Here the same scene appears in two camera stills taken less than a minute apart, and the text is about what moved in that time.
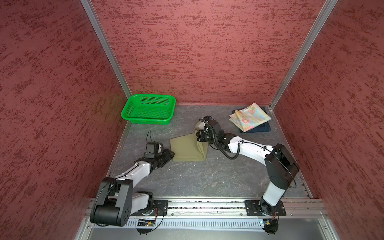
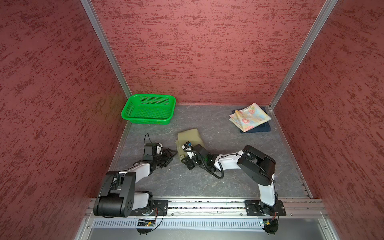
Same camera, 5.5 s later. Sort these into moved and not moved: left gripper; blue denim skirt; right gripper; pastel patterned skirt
Moved: right gripper
Not moved: left gripper; pastel patterned skirt; blue denim skirt
